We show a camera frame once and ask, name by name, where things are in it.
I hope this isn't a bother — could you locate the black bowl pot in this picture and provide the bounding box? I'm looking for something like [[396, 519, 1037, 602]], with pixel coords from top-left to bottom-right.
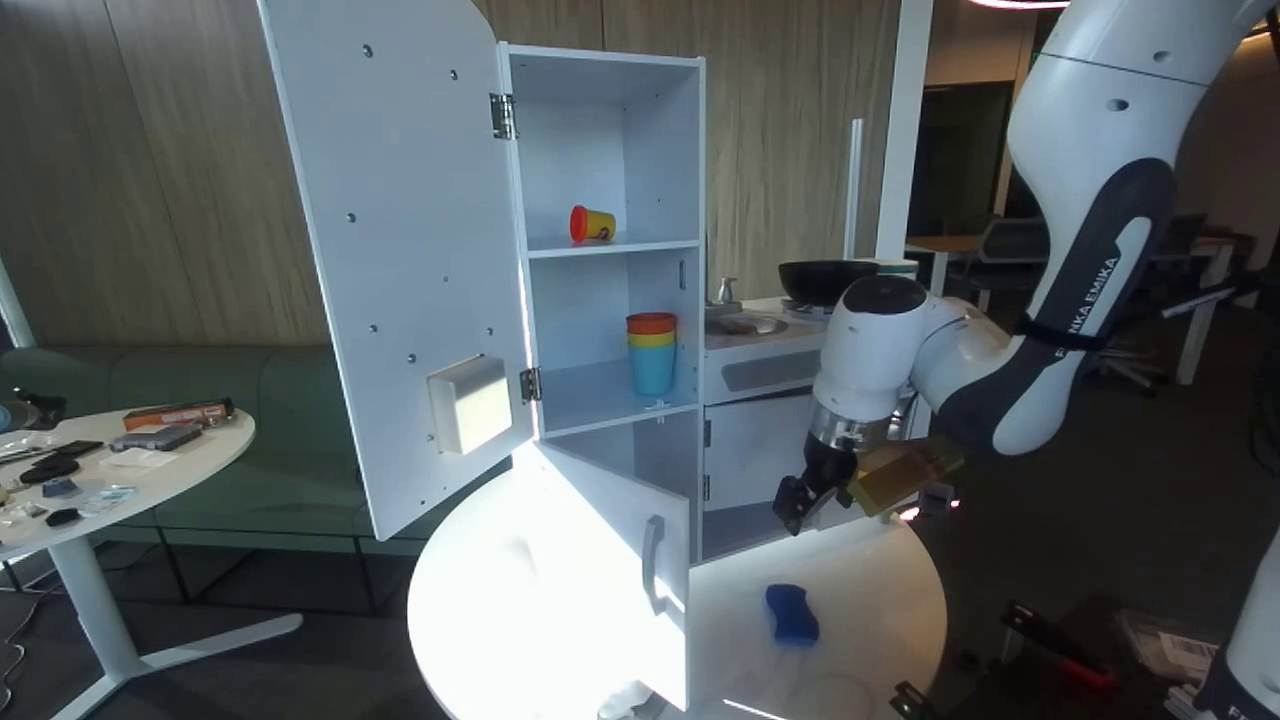
[[777, 257, 889, 311]]

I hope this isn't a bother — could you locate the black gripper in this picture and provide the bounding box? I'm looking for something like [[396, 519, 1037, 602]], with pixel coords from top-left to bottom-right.
[[771, 434, 870, 540]]

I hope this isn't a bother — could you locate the white round side table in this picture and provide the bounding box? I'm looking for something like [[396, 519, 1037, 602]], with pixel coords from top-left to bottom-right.
[[0, 399, 306, 720]]

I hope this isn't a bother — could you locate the silver toy faucet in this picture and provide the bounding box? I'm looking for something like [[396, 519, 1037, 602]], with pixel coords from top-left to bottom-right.
[[713, 271, 752, 325]]

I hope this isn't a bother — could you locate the small black floor clamp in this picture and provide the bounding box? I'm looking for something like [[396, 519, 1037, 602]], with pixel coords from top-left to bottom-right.
[[889, 676, 941, 720]]

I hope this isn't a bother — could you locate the blue plastic cup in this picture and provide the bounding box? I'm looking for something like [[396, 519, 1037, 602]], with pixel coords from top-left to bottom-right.
[[626, 343, 681, 404]]

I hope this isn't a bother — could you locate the tall white cupboard door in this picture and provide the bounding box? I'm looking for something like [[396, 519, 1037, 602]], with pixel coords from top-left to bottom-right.
[[251, 0, 539, 544]]

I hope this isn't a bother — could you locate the dark tangled clutter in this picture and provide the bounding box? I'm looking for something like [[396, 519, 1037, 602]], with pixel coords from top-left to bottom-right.
[[0, 382, 73, 438]]

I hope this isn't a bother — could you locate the silver toy sink basin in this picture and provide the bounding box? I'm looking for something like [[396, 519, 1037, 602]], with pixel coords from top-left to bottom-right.
[[705, 299, 790, 340]]

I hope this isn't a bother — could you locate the office chair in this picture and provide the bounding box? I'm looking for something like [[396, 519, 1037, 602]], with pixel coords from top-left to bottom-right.
[[974, 218, 1052, 271]]

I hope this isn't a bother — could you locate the white paper sheet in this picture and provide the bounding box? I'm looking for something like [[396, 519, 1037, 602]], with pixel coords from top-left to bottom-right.
[[1115, 607, 1219, 689]]

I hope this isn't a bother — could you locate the blue sponge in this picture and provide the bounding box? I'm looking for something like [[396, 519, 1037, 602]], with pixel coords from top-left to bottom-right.
[[761, 581, 825, 651]]

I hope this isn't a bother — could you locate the white upright pole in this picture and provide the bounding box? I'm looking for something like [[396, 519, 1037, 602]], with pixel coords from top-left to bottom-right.
[[842, 118, 868, 266]]

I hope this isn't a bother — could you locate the brown orange hand tool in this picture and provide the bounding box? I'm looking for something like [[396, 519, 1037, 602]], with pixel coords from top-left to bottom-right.
[[120, 397, 241, 442]]

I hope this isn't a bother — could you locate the white door frame post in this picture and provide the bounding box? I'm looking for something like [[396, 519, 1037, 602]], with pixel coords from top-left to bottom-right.
[[870, 0, 941, 266]]

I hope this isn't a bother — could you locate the white under-sink cabinet door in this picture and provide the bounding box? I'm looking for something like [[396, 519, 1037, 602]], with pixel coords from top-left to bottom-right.
[[700, 391, 825, 515]]

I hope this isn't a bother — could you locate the black remote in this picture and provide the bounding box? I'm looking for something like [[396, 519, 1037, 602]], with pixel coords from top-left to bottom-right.
[[17, 438, 108, 489]]

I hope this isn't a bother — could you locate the black red floor tool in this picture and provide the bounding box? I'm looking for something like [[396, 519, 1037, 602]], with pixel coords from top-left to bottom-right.
[[994, 595, 1128, 702]]

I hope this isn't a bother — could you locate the clear plastic wrapper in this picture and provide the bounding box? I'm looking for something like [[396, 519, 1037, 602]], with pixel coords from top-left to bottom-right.
[[73, 476, 140, 514]]

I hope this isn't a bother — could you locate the grey flat phone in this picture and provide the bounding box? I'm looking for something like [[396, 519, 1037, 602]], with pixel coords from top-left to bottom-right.
[[108, 419, 209, 456]]

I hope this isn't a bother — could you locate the white lower cupboard door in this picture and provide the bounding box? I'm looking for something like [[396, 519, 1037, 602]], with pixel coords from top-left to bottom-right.
[[512, 438, 700, 718]]

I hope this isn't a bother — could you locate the red yellow toy container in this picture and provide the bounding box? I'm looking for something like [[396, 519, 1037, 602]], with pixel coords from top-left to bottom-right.
[[568, 201, 620, 251]]

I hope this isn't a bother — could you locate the green upholstered bench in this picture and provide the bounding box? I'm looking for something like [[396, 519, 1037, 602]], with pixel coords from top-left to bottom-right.
[[0, 337, 531, 557]]

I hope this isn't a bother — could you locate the white slanted bar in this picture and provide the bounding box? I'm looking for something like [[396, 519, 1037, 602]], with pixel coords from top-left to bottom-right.
[[0, 257, 40, 353]]

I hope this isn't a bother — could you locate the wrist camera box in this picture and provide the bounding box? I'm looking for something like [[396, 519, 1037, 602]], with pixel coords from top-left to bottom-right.
[[847, 442, 969, 527]]

